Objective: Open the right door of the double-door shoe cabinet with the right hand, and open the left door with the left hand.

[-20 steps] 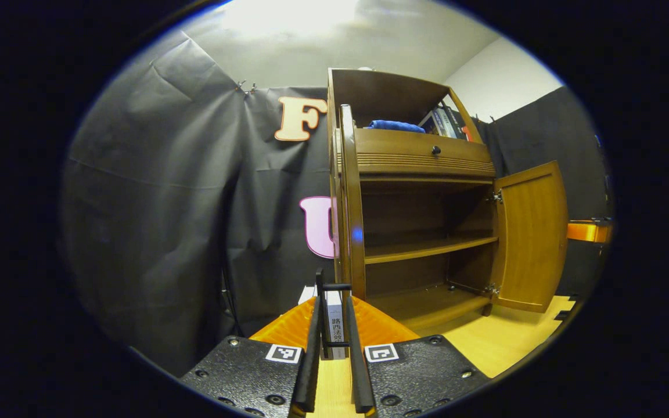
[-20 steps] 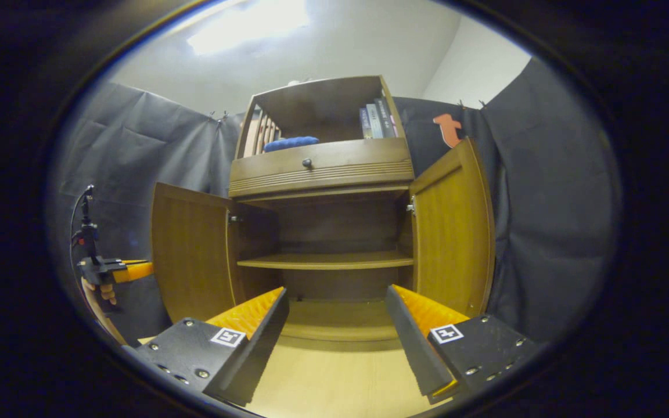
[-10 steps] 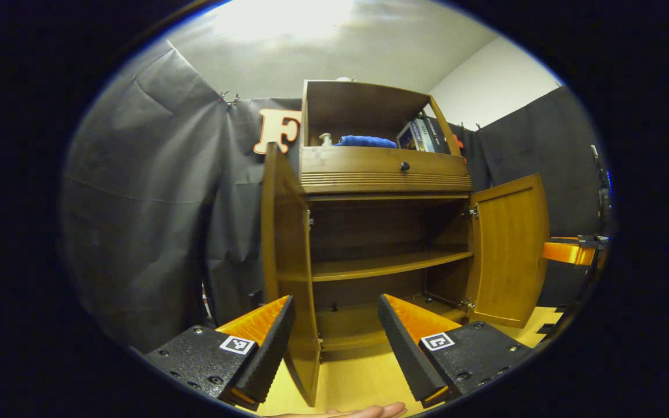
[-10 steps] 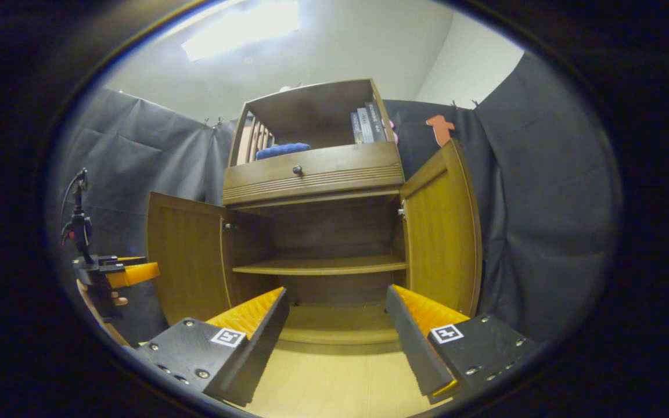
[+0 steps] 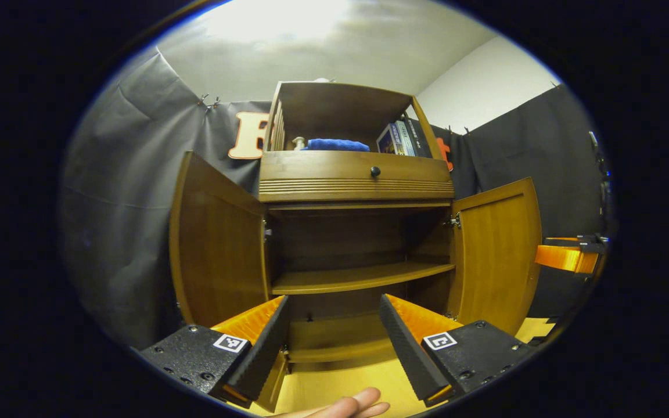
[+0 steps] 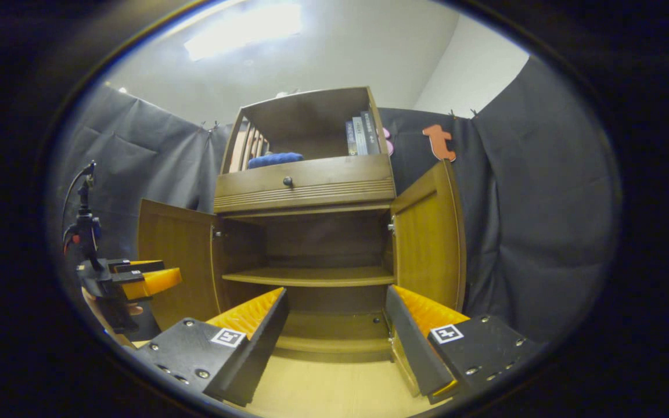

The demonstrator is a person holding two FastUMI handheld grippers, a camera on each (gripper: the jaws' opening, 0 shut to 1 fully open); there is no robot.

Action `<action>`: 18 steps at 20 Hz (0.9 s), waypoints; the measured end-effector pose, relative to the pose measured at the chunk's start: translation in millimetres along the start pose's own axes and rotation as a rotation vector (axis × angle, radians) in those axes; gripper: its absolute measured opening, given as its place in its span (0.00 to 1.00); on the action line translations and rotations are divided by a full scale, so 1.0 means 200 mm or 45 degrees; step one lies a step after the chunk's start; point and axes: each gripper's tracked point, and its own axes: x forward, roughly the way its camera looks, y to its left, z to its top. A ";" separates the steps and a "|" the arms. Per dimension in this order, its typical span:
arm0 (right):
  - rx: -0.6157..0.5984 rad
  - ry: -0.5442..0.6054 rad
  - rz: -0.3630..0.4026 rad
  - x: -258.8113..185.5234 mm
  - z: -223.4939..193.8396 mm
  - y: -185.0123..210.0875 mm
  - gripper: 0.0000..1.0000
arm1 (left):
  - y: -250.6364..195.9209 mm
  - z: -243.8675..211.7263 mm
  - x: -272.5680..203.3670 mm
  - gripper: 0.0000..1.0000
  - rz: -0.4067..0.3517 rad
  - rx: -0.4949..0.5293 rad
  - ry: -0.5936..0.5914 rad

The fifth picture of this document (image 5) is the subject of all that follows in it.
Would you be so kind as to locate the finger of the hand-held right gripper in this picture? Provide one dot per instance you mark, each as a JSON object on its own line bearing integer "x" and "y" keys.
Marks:
{"x": 564, "y": 258}
{"x": 590, "y": 244}

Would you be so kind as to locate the black backdrop cloth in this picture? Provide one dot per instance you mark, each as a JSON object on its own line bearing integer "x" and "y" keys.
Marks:
{"x": 119, "y": 203}

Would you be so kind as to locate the black book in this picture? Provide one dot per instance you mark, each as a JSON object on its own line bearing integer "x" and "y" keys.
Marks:
{"x": 420, "y": 139}

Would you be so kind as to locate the metal door hinge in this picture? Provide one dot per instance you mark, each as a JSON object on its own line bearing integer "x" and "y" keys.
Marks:
{"x": 452, "y": 220}

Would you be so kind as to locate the folded blue towel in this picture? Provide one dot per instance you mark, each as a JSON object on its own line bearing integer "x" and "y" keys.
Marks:
{"x": 337, "y": 145}

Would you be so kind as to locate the wooden shoe cabinet door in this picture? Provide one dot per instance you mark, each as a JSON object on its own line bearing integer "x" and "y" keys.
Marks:
{"x": 218, "y": 249}
{"x": 497, "y": 255}

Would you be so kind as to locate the black drawer knob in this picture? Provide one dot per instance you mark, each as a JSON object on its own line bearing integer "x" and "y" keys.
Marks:
{"x": 375, "y": 171}

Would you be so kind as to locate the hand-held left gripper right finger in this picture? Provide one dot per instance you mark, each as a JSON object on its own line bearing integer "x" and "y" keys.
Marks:
{"x": 405, "y": 348}

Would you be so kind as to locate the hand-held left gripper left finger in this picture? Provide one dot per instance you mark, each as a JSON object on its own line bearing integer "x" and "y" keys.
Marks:
{"x": 262, "y": 348}

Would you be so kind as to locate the blue book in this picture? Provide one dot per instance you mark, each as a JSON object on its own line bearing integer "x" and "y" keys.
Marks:
{"x": 388, "y": 139}

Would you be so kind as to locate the metal clip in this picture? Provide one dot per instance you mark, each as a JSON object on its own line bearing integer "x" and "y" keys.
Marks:
{"x": 213, "y": 103}
{"x": 203, "y": 99}

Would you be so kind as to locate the grey book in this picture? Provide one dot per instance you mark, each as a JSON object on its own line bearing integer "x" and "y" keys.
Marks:
{"x": 405, "y": 138}

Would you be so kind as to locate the wooden inner shelf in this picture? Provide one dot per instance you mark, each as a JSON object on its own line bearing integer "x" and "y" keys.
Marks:
{"x": 358, "y": 277}

